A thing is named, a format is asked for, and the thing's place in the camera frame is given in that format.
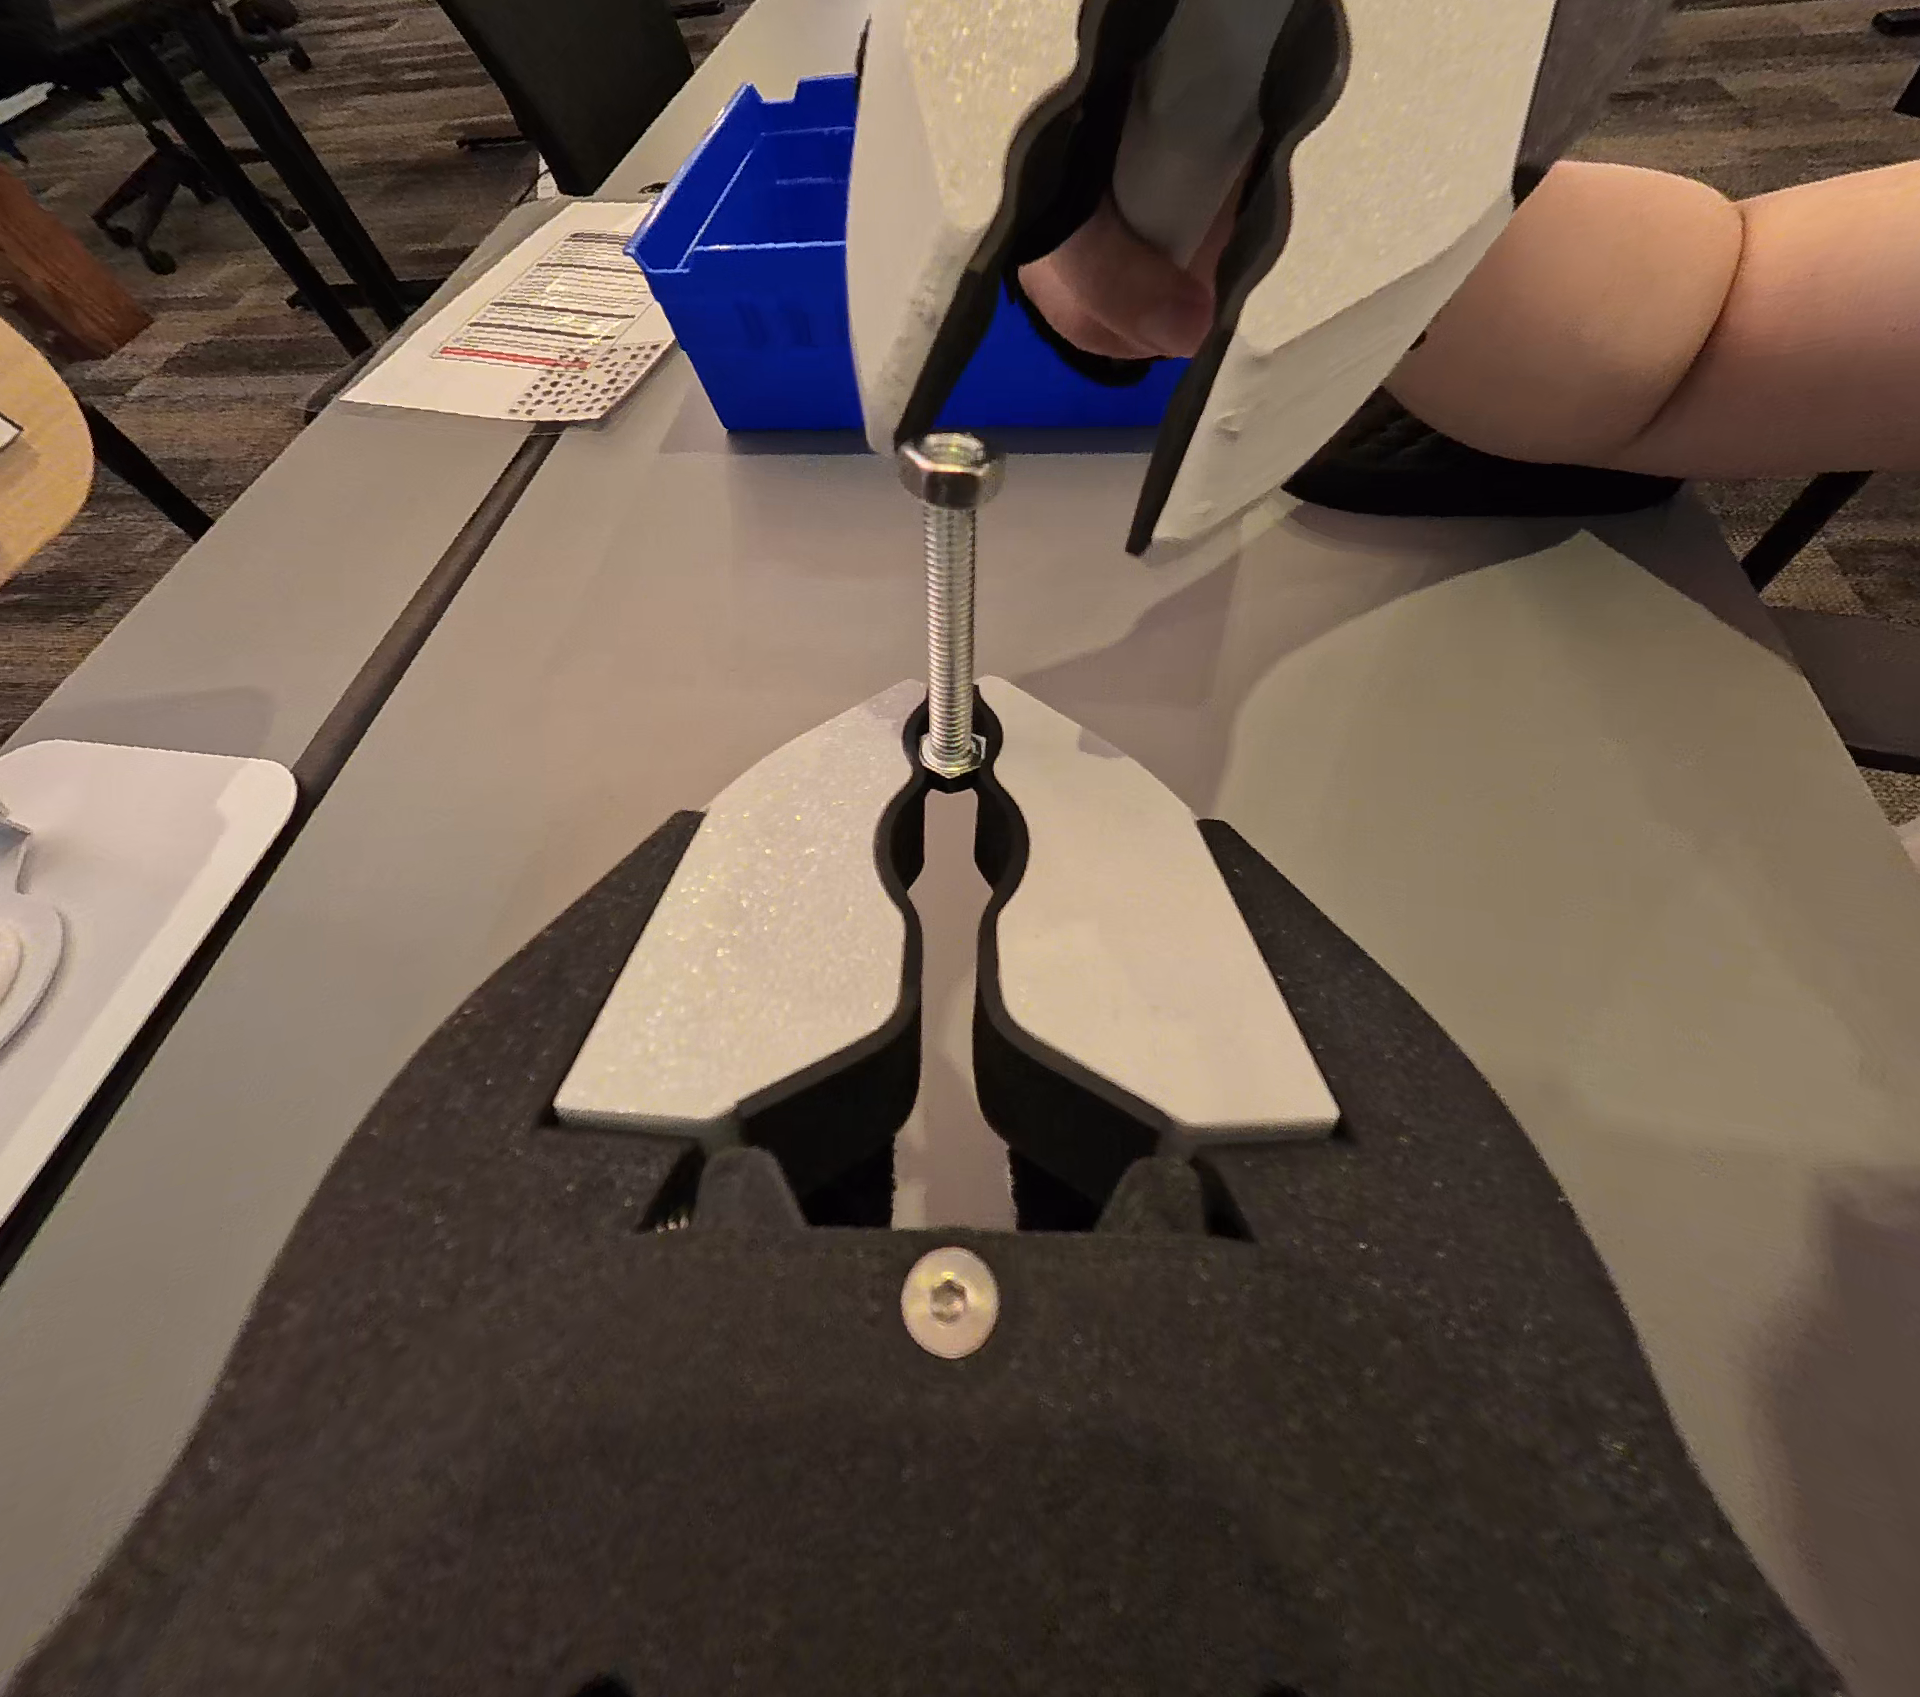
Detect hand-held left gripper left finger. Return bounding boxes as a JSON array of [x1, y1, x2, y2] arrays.
[[553, 676, 932, 1141]]

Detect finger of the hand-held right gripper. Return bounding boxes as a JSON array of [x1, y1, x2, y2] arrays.
[[1126, 0, 1580, 560], [844, 0, 1220, 455]]

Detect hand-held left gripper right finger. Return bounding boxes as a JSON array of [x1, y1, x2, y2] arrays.
[[972, 673, 1345, 1149]]

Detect blue plastic bin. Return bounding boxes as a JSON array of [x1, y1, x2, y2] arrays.
[[626, 74, 1201, 437]]

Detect long thin silver bolt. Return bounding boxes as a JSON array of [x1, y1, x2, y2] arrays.
[[918, 496, 993, 781]]

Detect small silver hex nut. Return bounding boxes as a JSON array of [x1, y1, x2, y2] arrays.
[[894, 432, 1009, 516]]

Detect person's right forearm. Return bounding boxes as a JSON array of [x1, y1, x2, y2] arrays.
[[1387, 158, 1920, 486]]

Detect person's right hand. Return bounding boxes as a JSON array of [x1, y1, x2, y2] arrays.
[[1021, 200, 1220, 363]]

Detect black wrist rest pad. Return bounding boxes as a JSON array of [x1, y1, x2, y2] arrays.
[[1281, 391, 1688, 523]]

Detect printed paper sheet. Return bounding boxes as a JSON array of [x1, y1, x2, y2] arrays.
[[342, 200, 681, 432]]

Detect white document stand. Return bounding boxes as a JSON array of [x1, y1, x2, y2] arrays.
[[0, 739, 297, 1227]]

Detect brown wooden block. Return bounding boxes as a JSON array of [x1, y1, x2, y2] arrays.
[[0, 171, 151, 363]]

